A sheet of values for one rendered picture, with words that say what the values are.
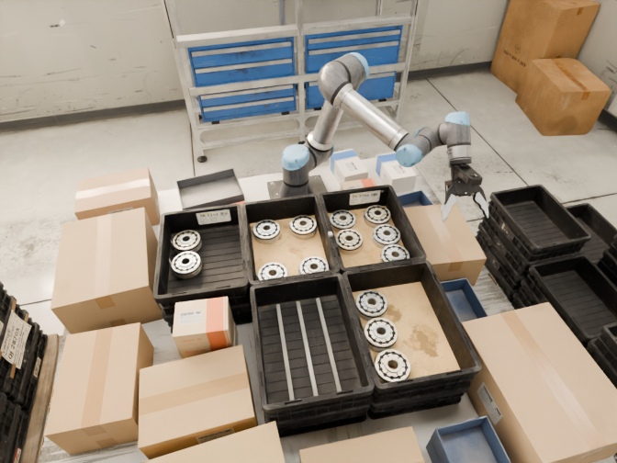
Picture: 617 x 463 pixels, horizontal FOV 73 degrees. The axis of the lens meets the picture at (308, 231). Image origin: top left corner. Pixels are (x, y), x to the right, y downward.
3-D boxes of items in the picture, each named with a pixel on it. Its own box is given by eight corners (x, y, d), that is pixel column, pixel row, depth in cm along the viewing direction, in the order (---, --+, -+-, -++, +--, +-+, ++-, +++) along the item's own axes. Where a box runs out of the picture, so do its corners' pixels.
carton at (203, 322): (178, 349, 126) (172, 336, 121) (181, 316, 134) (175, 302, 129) (231, 343, 127) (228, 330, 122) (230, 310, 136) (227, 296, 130)
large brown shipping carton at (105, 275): (83, 258, 172) (61, 223, 158) (158, 242, 178) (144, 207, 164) (76, 341, 145) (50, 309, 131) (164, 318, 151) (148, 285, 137)
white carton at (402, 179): (375, 169, 211) (376, 154, 205) (397, 165, 213) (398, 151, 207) (389, 194, 197) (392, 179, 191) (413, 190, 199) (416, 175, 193)
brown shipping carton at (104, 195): (89, 240, 179) (73, 212, 168) (91, 207, 194) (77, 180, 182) (161, 224, 185) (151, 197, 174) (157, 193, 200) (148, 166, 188)
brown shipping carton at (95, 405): (86, 359, 140) (66, 334, 129) (153, 347, 143) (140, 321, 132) (70, 455, 120) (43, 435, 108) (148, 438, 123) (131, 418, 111)
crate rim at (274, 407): (250, 289, 134) (249, 285, 133) (341, 276, 138) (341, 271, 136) (262, 414, 107) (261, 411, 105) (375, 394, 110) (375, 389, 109)
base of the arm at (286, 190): (276, 187, 195) (275, 170, 188) (308, 183, 197) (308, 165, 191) (283, 208, 184) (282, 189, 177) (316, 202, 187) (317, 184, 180)
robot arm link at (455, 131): (450, 118, 143) (474, 112, 137) (452, 150, 144) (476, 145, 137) (438, 115, 138) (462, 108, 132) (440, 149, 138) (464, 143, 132)
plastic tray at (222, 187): (185, 217, 181) (182, 208, 177) (178, 189, 194) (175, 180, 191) (245, 201, 187) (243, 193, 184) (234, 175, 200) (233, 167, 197)
